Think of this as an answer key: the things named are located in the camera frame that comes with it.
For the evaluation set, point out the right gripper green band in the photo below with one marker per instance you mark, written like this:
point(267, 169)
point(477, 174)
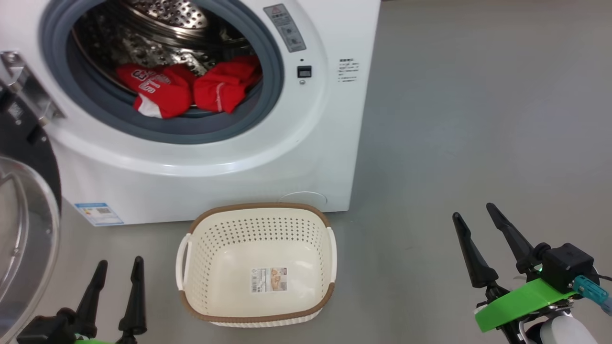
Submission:
point(516, 303)

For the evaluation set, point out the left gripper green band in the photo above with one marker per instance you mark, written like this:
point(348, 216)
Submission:
point(95, 342)

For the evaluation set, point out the black round glass washer door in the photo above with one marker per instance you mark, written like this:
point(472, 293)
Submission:
point(28, 229)

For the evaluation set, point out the red shirt with white print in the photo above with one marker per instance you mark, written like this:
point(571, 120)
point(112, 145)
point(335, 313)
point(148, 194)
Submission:
point(162, 91)

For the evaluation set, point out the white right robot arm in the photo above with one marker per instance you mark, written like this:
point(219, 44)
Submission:
point(564, 332)

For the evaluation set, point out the cream laundry basket brown rim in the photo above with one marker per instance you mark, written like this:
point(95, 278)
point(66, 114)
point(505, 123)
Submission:
point(229, 272)

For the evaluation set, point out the printed product label sticker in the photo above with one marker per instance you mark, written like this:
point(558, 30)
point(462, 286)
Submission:
point(268, 280)

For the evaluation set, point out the white front-load washing machine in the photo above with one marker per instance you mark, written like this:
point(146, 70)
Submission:
point(296, 143)

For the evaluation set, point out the silver metal door hinge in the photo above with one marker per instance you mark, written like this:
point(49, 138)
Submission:
point(28, 88)

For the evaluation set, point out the black door latch socket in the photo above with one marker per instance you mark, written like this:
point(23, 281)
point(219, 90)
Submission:
point(304, 71)

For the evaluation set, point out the perforated steel washer drum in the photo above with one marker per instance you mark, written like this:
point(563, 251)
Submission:
point(172, 28)

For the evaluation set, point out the blue energy label sticker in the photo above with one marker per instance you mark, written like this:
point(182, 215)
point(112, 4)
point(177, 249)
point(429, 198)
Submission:
point(99, 214)

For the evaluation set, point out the round white filter cover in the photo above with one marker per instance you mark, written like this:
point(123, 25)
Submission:
point(303, 199)

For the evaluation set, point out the black text instruction label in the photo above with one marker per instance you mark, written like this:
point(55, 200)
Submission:
point(348, 70)

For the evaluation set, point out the grey warning sticker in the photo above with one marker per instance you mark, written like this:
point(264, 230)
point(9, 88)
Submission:
point(286, 28)

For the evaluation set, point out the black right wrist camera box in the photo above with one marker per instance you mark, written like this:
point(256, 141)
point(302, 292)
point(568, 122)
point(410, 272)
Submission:
point(566, 265)

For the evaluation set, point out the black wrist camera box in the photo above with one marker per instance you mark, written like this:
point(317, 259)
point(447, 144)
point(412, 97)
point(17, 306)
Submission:
point(43, 332)
point(566, 265)

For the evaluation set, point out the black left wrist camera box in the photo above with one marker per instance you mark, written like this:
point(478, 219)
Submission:
point(43, 332)

